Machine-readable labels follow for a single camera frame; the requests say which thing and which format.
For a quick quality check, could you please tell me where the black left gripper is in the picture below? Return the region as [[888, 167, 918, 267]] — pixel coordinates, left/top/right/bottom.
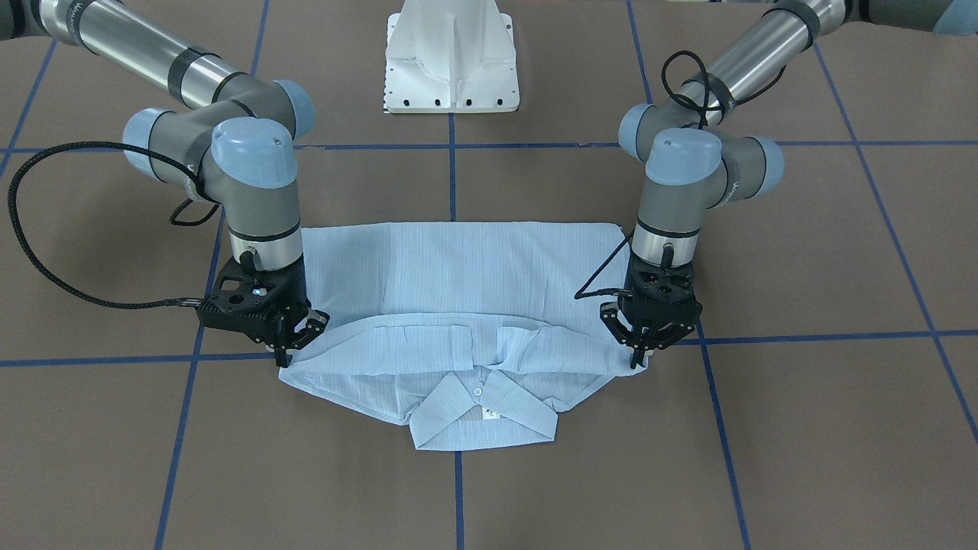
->
[[600, 255, 702, 370]]

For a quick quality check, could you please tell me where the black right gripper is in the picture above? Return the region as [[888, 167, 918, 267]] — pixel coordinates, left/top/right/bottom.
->
[[196, 257, 329, 369]]

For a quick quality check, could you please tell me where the light blue button shirt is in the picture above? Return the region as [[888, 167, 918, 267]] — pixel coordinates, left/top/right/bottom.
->
[[278, 222, 645, 451]]

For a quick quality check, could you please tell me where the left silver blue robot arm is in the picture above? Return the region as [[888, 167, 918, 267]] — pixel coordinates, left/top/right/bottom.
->
[[600, 1, 976, 369]]

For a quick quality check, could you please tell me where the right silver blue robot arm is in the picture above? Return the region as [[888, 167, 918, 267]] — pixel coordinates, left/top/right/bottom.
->
[[2, 1, 329, 368]]

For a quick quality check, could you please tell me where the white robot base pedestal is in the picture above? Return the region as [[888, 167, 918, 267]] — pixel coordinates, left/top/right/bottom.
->
[[382, 1, 520, 114]]

